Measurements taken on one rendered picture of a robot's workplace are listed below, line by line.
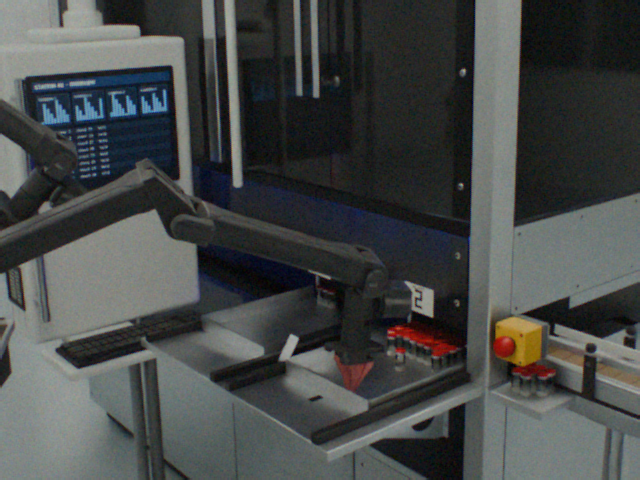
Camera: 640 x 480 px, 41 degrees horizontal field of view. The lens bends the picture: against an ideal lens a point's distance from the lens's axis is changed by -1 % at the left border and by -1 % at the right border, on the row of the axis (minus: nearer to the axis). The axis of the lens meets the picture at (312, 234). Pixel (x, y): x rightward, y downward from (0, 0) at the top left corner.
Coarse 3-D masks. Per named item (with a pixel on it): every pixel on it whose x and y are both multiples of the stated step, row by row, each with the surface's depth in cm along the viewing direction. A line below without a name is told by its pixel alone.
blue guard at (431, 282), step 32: (224, 192) 239; (256, 192) 226; (288, 192) 215; (288, 224) 218; (320, 224) 207; (352, 224) 198; (384, 224) 189; (384, 256) 191; (416, 256) 183; (448, 256) 175; (448, 288) 177
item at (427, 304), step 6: (408, 282) 186; (414, 288) 185; (420, 288) 183; (426, 288) 182; (414, 294) 185; (426, 294) 182; (432, 294) 181; (414, 300) 185; (426, 300) 182; (432, 300) 181; (414, 306) 186; (426, 306) 183; (432, 306) 181; (420, 312) 185; (426, 312) 183; (432, 312) 182
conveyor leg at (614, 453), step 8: (600, 424) 168; (608, 432) 169; (616, 432) 168; (608, 440) 170; (616, 440) 168; (624, 440) 168; (608, 448) 170; (616, 448) 169; (624, 448) 169; (608, 456) 170; (616, 456) 169; (624, 456) 169; (608, 464) 171; (616, 464) 170; (624, 464) 170; (608, 472) 171; (616, 472) 170; (624, 472) 170
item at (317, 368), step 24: (384, 336) 198; (288, 360) 181; (312, 360) 186; (384, 360) 188; (408, 360) 187; (312, 384) 175; (336, 384) 169; (360, 384) 176; (384, 384) 176; (408, 384) 168; (432, 384) 172; (360, 408) 164
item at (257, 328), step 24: (312, 288) 227; (216, 312) 210; (240, 312) 214; (264, 312) 218; (288, 312) 217; (312, 312) 217; (336, 312) 217; (240, 336) 195; (264, 336) 202; (288, 336) 202; (312, 336) 196
